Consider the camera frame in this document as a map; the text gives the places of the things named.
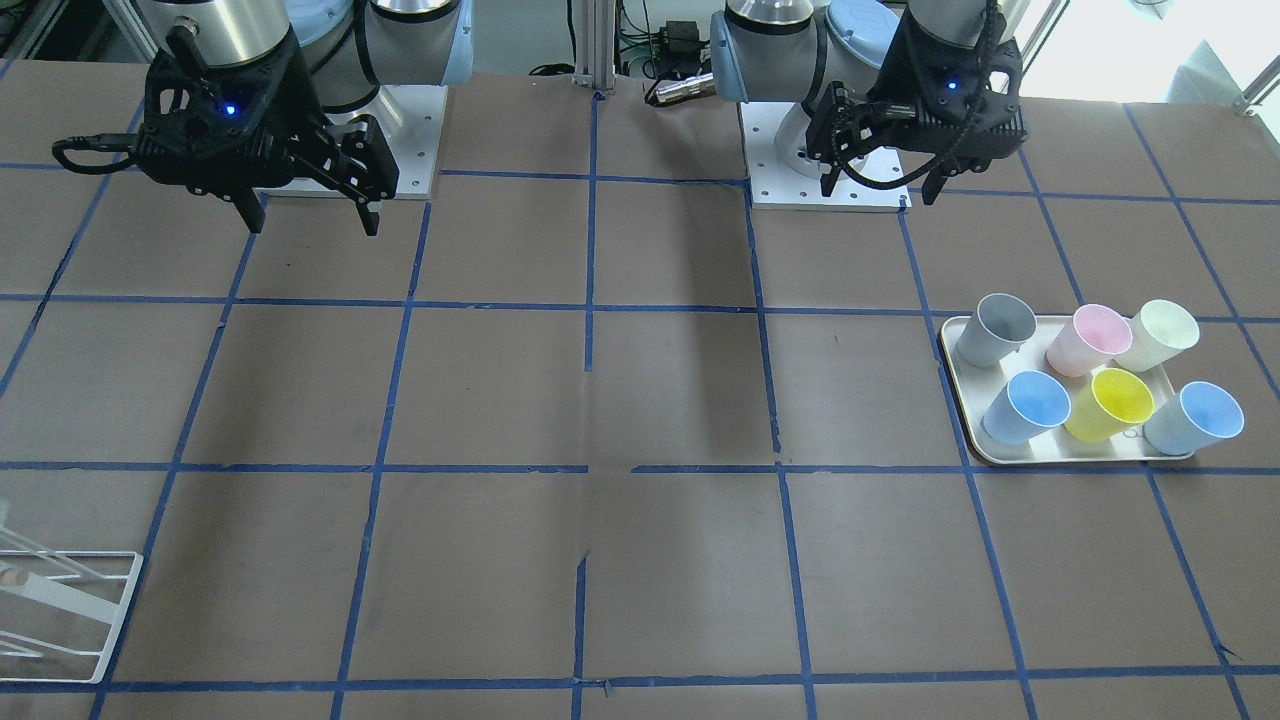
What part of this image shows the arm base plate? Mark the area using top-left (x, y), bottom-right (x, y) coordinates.
top-left (739, 100), bottom-right (911, 213)
top-left (255, 85), bottom-right (448, 199)

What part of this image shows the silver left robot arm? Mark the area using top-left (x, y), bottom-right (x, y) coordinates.
top-left (710, 1), bottom-right (1028, 211)

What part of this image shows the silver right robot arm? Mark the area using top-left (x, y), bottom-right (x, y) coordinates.
top-left (129, 1), bottom-right (474, 236)

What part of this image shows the white plastic tray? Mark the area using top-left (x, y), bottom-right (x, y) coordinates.
top-left (940, 314), bottom-right (1197, 468)

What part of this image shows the aluminium frame post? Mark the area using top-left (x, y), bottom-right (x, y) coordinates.
top-left (570, 0), bottom-right (618, 97)

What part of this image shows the grey plastic cup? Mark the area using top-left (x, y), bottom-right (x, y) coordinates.
top-left (956, 293), bottom-right (1038, 368)

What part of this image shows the light blue cup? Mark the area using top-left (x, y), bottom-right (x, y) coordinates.
top-left (1143, 380), bottom-right (1245, 456)
top-left (980, 370), bottom-right (1073, 446)

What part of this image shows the pink plastic cup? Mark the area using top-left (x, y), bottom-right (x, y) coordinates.
top-left (1044, 304), bottom-right (1133, 378)

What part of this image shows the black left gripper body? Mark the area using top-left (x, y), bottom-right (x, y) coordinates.
top-left (804, 8), bottom-right (1029, 191)

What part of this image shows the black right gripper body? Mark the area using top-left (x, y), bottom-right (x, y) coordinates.
top-left (132, 26), bottom-right (399, 201)

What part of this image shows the cream white plastic cup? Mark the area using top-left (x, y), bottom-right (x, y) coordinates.
top-left (1115, 299), bottom-right (1201, 373)

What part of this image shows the white wire cup rack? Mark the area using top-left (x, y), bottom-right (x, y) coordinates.
top-left (1, 521), bottom-right (145, 685)

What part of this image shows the yellow plastic cup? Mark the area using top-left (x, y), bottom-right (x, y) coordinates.
top-left (1064, 368), bottom-right (1156, 443)

